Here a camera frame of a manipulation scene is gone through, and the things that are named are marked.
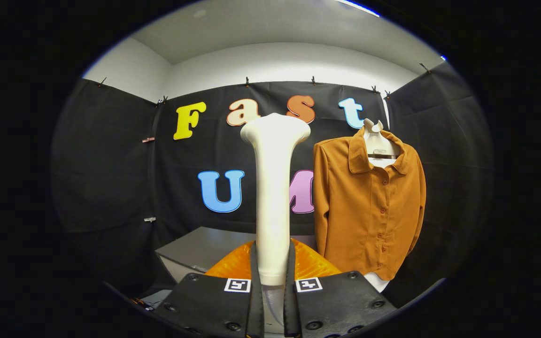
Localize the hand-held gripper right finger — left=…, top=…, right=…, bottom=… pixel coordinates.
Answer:
left=284, top=238, right=398, bottom=338

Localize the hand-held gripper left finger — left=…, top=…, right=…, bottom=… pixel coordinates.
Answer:
left=152, top=238, right=265, bottom=338

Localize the orange button-up shirt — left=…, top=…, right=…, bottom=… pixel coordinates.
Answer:
left=313, top=127, right=427, bottom=281

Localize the white garment steamer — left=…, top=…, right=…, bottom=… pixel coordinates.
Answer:
left=240, top=113, right=311, bottom=327

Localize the grey cabinet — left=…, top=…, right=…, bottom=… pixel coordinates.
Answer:
left=155, top=227, right=318, bottom=284

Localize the white mannequin torso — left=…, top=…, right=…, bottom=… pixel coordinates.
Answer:
left=362, top=119, right=402, bottom=292

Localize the black backdrop cloth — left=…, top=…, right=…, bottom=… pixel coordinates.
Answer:
left=50, top=61, right=494, bottom=308

